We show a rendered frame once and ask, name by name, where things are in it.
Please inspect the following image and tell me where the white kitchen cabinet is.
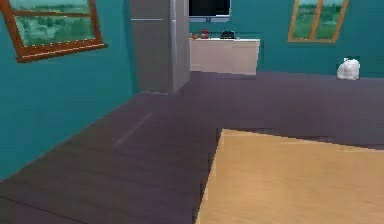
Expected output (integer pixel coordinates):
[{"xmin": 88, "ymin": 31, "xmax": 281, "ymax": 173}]
[{"xmin": 189, "ymin": 37, "xmax": 261, "ymax": 76}]

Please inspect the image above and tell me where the grey fridge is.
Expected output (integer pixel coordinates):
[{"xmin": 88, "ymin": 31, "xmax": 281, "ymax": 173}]
[{"xmin": 129, "ymin": 0, "xmax": 191, "ymax": 94}]

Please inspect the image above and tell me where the black microwave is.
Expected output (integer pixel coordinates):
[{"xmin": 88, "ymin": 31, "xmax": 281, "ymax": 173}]
[{"xmin": 188, "ymin": 0, "xmax": 232, "ymax": 23}]

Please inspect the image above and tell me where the light wood table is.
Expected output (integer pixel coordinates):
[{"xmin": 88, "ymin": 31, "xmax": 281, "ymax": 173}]
[{"xmin": 194, "ymin": 128, "xmax": 384, "ymax": 224}]

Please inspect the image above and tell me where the light wood framed window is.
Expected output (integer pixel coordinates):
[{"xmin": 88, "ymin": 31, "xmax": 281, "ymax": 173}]
[{"xmin": 287, "ymin": 0, "xmax": 350, "ymax": 44}]

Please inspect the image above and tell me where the white bin bag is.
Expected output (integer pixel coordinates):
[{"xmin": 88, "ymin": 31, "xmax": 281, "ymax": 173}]
[{"xmin": 336, "ymin": 57, "xmax": 361, "ymax": 81}]

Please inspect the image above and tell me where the brown framed window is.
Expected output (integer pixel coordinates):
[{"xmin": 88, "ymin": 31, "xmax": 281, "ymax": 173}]
[{"xmin": 0, "ymin": 0, "xmax": 108, "ymax": 64}]

